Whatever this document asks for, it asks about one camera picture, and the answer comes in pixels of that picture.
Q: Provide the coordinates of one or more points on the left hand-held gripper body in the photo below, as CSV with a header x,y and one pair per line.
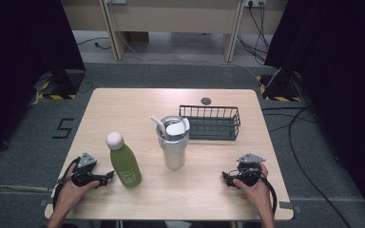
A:
x,y
87,179

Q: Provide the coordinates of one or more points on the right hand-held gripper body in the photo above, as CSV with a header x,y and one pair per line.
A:
x,y
248,172

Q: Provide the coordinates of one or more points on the green bottle with white cap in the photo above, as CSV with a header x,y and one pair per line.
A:
x,y
126,167

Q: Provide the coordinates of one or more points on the person's right hand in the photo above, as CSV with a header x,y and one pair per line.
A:
x,y
259,191

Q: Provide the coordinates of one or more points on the person's left hand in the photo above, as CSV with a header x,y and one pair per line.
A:
x,y
69,194

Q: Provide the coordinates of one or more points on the steel tumbler with lid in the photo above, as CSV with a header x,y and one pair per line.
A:
x,y
174,152

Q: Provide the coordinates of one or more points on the white straw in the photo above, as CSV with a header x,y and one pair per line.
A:
x,y
157,123

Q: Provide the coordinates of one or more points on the round table grommet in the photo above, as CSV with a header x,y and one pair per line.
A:
x,y
206,101

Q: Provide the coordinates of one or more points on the yellow black hazard tape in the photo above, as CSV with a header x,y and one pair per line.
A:
x,y
282,98
57,97

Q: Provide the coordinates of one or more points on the black stand base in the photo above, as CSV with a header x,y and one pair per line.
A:
x,y
68,82
282,85

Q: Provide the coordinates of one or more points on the black curtain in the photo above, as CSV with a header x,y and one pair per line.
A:
x,y
339,79
19,63

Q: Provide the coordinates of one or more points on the brown box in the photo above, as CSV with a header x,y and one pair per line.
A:
x,y
138,36

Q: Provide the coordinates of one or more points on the beige wooden desk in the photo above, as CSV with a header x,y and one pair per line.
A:
x,y
177,19

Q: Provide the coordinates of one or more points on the white wall socket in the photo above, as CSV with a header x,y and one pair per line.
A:
x,y
254,3

